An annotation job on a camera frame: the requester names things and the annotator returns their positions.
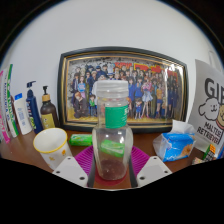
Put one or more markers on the white bottle with blue cap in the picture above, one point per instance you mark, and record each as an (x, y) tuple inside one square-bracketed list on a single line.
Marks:
[(22, 116)]

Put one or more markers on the white printed paper gift bag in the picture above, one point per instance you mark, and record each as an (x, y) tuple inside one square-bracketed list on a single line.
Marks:
[(208, 113)]

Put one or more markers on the blue tissue pack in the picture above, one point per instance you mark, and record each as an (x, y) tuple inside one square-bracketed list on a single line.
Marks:
[(175, 145)]

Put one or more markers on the framed group picture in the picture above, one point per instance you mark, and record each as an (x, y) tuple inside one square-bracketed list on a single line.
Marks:
[(146, 90)]

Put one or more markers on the blue pump bottle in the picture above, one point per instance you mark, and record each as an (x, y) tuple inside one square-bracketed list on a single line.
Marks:
[(33, 111)]

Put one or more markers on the clear bottle with green label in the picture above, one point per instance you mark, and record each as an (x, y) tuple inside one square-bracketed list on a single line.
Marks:
[(112, 133)]

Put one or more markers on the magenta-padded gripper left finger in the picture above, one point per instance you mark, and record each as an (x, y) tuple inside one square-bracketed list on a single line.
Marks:
[(71, 170)]

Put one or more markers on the dark pump bottle yellow label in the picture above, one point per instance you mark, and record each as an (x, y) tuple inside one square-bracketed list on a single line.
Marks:
[(49, 115)]

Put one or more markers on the white mug with yellow rim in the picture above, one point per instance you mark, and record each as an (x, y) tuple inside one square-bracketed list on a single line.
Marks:
[(53, 146)]

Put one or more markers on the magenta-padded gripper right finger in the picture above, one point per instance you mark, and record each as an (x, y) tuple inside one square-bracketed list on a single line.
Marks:
[(151, 170)]

